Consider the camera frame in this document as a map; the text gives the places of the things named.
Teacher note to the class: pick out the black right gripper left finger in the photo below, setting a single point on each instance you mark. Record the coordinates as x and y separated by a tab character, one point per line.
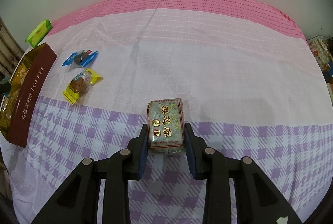
76	199

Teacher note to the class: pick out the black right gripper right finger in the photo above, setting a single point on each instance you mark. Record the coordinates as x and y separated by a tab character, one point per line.
257	198

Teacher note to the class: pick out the dark sesame cake block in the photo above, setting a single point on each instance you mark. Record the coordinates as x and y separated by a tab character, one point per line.
165	127

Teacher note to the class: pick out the yellow wrapped candy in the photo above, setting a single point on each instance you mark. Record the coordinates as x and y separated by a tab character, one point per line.
80	85

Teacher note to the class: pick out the pink purple checkered tablecloth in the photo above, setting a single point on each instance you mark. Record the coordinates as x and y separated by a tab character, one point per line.
249	83

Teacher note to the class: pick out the gold toffee tin box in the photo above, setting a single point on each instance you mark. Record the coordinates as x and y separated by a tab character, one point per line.
26	83

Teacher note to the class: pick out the blue wrapped candy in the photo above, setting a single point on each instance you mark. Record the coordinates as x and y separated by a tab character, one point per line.
81	59

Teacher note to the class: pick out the beige patterned curtain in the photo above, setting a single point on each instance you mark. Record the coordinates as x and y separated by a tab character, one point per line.
10	52

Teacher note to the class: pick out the floral cloth pile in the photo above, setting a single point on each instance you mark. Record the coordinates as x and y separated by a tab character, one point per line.
321	53

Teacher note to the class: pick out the green tissue box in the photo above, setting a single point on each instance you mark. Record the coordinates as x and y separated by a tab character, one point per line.
38	34

